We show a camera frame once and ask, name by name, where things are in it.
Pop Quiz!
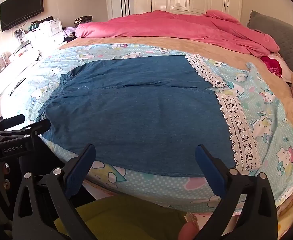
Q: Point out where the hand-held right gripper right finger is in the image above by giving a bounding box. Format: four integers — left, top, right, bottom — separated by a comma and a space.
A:
194, 144, 278, 240

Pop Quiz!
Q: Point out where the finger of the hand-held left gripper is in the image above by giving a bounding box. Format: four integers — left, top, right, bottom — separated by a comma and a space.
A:
0, 114, 25, 132
0, 119, 51, 143

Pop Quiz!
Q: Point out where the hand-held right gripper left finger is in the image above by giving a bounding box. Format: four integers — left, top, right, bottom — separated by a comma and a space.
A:
12, 143, 97, 240

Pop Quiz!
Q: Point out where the blue denim pants lace trim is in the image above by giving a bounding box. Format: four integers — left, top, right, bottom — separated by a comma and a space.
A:
38, 54, 261, 178

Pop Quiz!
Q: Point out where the person's right hand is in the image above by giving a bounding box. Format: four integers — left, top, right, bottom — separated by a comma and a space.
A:
178, 221, 200, 240

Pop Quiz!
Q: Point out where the black remote control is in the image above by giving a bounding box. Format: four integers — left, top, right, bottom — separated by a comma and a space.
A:
8, 78, 26, 96

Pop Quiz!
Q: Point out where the white desk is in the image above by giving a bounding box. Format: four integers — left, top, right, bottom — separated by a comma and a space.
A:
0, 41, 42, 120

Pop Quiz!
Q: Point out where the person's yellow-green top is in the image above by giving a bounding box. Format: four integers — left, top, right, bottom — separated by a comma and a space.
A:
54, 196, 187, 240

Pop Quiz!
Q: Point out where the cartoon cat printed blanket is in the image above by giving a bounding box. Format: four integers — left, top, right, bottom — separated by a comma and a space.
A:
25, 43, 293, 214

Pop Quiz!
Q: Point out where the clear acrylic organiser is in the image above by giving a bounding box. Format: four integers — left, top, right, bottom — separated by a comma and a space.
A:
15, 28, 30, 43

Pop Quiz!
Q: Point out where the yellow printed bed sheet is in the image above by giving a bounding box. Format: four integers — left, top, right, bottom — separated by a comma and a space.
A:
277, 187, 293, 233

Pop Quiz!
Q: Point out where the white drawer unit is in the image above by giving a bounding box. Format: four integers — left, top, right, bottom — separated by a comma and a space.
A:
40, 17, 63, 46

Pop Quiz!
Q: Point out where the purple cloth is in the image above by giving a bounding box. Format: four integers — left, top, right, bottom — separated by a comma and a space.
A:
63, 27, 77, 38

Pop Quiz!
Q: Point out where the stack of folded dark clothes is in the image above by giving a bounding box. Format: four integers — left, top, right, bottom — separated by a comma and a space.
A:
74, 16, 93, 26

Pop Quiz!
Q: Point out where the red floral pillow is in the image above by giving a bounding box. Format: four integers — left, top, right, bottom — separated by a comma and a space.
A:
260, 55, 293, 83

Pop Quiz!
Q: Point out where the pink duvet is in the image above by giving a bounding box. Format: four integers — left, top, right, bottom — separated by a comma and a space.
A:
75, 9, 281, 57

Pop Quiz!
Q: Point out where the grey pillow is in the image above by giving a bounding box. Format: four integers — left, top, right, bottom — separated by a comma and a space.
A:
247, 10, 293, 80

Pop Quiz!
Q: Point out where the black wall television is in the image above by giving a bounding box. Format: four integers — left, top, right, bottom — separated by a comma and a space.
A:
0, 0, 44, 33

